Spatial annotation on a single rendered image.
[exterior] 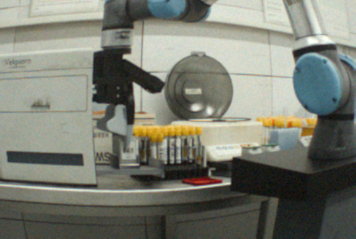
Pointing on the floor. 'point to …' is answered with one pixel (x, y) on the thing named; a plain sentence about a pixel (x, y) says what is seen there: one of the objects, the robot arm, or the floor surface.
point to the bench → (135, 200)
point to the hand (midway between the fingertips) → (124, 142)
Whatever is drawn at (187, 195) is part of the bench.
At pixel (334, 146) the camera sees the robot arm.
